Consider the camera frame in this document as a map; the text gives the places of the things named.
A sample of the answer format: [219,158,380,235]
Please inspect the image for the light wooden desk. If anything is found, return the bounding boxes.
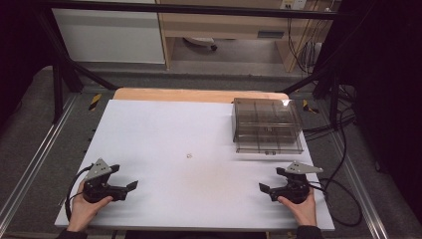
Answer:
[155,0,336,73]

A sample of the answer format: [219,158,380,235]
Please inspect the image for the white cabinet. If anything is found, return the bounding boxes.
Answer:
[51,7,166,65]

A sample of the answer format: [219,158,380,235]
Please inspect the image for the right hand-held gripper cable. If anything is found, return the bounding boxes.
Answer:
[307,177,363,229]

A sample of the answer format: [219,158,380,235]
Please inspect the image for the aluminium floor rail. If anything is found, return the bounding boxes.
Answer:
[0,94,80,230]
[331,130,390,239]

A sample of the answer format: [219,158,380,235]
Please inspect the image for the black metal frame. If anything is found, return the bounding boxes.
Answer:
[31,0,344,125]

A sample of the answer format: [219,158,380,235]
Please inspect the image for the black floor cables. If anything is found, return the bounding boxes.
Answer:
[302,84,358,142]

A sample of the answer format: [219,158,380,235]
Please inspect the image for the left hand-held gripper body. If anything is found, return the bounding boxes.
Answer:
[82,158,128,204]

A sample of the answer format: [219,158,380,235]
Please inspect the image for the person's left hand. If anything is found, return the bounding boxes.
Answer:
[67,180,114,233]

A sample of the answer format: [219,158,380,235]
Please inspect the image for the hanging black cables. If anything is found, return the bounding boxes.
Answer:
[286,9,327,75]

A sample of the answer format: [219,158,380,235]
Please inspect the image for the person's right hand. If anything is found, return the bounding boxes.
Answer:
[277,187,318,228]

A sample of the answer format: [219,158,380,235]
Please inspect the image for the left hand-held gripper cable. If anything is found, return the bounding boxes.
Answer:
[64,163,95,222]

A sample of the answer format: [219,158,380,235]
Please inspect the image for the light wooden board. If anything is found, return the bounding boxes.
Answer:
[112,87,291,105]

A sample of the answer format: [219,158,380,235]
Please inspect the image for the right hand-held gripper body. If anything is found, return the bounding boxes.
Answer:
[269,160,324,204]

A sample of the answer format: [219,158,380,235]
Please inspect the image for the clear grey compartment box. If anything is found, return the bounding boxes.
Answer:
[231,97,305,156]

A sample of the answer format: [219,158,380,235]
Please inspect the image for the white wall socket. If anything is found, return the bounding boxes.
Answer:
[280,0,309,11]

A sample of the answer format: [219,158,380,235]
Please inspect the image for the hand-held gripper cable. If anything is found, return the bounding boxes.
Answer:
[64,163,95,222]
[307,177,363,229]

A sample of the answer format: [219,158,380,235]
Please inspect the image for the yellow black tape strip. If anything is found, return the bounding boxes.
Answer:
[88,93,103,112]
[302,99,320,115]

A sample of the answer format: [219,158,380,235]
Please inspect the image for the black curtain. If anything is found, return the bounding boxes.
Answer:
[317,0,422,217]
[0,0,56,125]

